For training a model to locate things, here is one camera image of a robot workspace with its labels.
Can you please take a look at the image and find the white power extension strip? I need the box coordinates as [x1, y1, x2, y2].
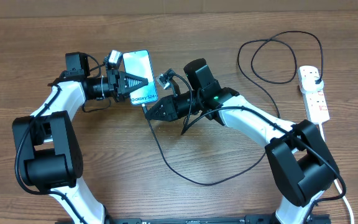
[298, 65, 330, 124]

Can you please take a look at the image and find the white power strip cord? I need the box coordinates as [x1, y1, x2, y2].
[318, 122, 356, 224]

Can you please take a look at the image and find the black USB charging cable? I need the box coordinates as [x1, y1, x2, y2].
[140, 30, 324, 187]

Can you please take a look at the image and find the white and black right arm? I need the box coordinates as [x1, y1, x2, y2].
[144, 58, 346, 223]

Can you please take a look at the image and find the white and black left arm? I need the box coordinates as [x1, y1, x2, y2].
[12, 50, 149, 223]

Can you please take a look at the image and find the blue Galaxy smartphone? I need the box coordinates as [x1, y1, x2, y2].
[123, 50, 158, 105]

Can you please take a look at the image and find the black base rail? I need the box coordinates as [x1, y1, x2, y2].
[112, 215, 278, 224]

